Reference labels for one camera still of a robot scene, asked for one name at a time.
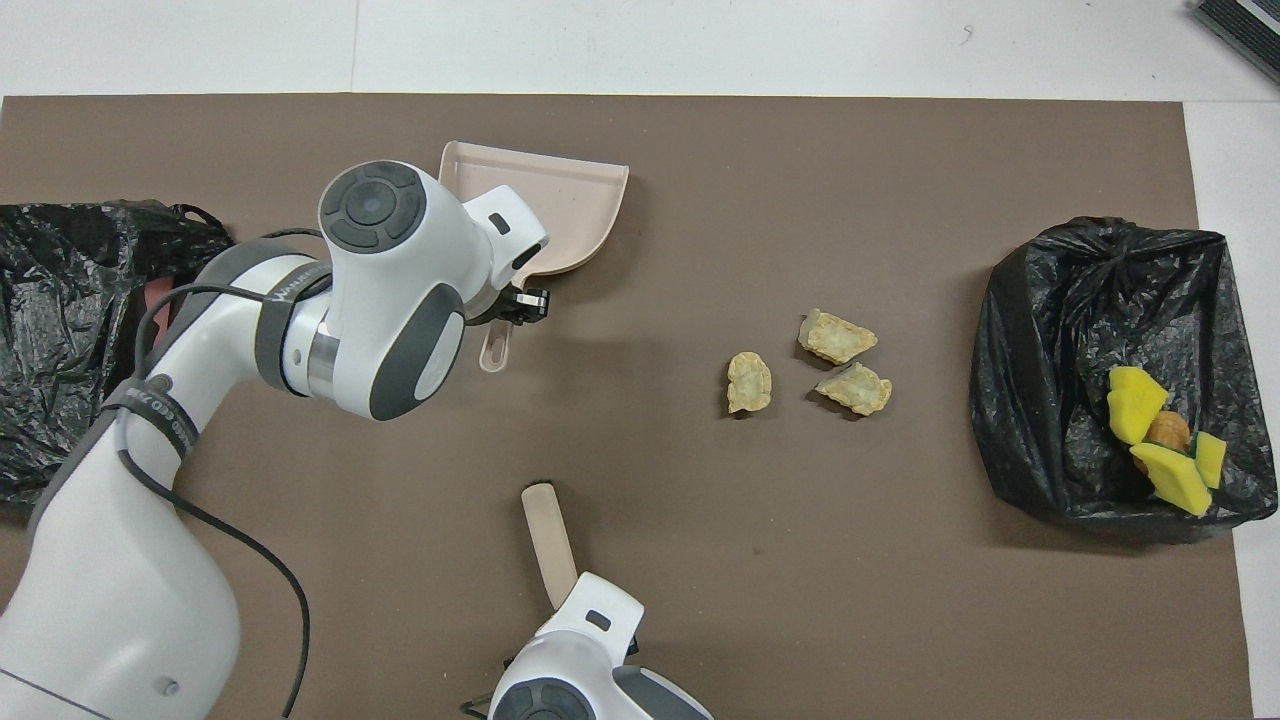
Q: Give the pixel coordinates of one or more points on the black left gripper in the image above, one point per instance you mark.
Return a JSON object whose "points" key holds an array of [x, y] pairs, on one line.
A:
{"points": [[492, 308]]}

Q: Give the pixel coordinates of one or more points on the beige plastic dustpan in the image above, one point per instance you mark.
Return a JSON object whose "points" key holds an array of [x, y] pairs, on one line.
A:
{"points": [[585, 220]]}

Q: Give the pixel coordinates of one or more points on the beige hand brush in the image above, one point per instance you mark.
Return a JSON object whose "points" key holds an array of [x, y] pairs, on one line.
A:
{"points": [[548, 540]]}

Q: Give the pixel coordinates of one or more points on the plain yellow sponge chunk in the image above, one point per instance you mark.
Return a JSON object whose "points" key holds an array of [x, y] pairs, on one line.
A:
{"points": [[1135, 403]]}

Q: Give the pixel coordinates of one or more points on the brown rounded sponge lump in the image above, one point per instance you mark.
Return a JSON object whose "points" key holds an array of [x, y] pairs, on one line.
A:
{"points": [[1168, 432]]}

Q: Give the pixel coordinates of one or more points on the yellow sponge with green layer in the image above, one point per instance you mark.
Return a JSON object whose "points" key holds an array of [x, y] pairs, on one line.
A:
{"points": [[1172, 478]]}

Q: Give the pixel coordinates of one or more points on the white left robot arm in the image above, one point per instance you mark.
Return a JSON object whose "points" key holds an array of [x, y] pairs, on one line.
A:
{"points": [[380, 300]]}

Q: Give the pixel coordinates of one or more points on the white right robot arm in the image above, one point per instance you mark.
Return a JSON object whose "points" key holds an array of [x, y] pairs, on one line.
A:
{"points": [[590, 650]]}

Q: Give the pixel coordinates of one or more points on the black bag bin pink rim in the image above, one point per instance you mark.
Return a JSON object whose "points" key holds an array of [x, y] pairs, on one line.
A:
{"points": [[50, 300]]}

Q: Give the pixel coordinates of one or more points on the black bag lined bin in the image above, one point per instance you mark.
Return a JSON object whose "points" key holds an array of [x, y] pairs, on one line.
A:
{"points": [[1060, 380]]}

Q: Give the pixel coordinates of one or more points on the brown table mat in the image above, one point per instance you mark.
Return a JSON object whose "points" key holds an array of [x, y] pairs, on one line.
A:
{"points": [[800, 200]]}

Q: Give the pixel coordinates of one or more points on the dark ribbed panel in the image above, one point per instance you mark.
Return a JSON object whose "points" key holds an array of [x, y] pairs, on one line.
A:
{"points": [[1245, 25]]}

